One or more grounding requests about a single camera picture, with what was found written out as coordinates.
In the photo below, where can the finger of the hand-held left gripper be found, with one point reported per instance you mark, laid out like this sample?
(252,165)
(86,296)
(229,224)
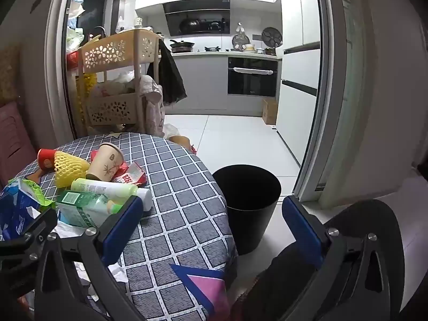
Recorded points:
(36,227)

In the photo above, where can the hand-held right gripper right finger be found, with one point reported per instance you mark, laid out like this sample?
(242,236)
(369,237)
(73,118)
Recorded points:
(301,230)

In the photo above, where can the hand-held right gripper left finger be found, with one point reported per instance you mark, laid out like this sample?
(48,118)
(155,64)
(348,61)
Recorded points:
(120,227)

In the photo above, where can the red white snack packet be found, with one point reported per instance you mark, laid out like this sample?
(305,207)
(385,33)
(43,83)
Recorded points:
(132,175)

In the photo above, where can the black trash bin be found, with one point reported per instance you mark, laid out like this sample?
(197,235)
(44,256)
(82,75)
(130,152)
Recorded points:
(247,220)

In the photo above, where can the brown paper cup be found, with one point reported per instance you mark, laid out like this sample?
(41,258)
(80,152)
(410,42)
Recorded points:
(105,167)

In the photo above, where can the yellow foam fruit net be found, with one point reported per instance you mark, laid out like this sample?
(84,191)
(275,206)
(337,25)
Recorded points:
(67,172)

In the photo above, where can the blue tissue pack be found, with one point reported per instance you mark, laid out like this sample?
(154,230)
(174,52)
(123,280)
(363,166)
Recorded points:
(16,207)

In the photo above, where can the white crumpled tissue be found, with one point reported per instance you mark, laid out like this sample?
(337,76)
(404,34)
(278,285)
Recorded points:
(117,271)
(68,229)

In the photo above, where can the green plastic bag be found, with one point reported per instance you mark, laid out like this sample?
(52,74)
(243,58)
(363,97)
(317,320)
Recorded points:
(36,192)

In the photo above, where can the green white carton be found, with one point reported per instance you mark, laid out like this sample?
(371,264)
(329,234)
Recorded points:
(80,209)

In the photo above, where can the green white plastic bottle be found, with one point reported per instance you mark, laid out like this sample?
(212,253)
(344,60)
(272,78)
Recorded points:
(100,187)

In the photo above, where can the red paper cup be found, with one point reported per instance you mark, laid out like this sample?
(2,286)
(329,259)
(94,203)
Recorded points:
(46,162)

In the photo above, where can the grey checked tablecloth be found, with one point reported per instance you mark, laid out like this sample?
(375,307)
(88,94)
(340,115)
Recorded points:
(187,207)

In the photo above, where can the large red wrapper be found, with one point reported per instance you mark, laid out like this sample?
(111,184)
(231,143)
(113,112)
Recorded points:
(94,156)

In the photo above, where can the beige paper piece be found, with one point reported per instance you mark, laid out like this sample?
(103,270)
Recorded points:
(115,135)

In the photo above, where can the dark cloth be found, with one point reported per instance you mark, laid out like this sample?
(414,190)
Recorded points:
(394,240)

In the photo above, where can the large pink plastic stool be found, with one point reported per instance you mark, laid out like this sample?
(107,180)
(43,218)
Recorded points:
(13,133)

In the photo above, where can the blue pink paper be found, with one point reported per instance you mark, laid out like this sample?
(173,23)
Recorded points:
(200,284)

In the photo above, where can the brown bread bag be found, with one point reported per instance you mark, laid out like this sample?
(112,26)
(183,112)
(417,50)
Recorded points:
(180,139)

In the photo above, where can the white plastic bag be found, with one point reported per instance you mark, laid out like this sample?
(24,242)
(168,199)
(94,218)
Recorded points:
(172,130)

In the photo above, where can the cardboard box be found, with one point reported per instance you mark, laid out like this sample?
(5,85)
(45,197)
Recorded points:
(270,112)

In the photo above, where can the white refrigerator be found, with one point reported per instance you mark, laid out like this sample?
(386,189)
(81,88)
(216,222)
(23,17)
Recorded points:
(297,107)

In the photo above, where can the pink patterned cloth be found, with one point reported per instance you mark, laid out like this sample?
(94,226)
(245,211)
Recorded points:
(152,107)

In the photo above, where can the white plastic bags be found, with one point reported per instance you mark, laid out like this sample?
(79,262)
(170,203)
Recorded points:
(117,83)

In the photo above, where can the yellow mesh bag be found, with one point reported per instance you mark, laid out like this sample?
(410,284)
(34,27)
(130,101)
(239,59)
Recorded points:
(85,85)

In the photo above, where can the black built-in oven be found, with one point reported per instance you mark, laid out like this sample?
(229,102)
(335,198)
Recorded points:
(250,83)

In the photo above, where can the beige woven panel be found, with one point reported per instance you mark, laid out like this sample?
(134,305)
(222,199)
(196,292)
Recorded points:
(8,73)

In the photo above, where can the black hanging cloth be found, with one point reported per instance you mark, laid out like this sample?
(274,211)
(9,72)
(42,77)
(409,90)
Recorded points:
(170,73)

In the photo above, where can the grey kitchen base cabinet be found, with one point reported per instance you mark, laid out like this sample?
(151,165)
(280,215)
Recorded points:
(207,83)

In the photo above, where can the red plastic bag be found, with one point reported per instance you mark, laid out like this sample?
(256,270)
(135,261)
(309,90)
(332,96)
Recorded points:
(72,59)

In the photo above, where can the beige plastic trolley rack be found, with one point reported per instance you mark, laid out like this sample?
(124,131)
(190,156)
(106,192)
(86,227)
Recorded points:
(110,52)

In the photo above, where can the white bowls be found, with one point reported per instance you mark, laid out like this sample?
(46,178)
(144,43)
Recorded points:
(250,48)

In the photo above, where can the black wok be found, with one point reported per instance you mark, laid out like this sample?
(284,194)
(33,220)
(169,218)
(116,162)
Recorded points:
(182,44)

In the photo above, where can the round black egg pan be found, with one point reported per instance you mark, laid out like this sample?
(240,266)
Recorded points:
(271,36)

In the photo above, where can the round patterned trivet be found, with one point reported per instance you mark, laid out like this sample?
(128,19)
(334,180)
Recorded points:
(239,41)

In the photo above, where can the gas stove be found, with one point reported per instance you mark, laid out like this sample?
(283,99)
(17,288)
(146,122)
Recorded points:
(212,48)

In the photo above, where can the black range hood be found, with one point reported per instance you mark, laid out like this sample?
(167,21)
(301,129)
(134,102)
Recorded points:
(197,6)

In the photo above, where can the grey sliding door frame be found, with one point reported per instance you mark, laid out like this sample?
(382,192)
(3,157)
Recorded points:
(331,107)
(58,73)

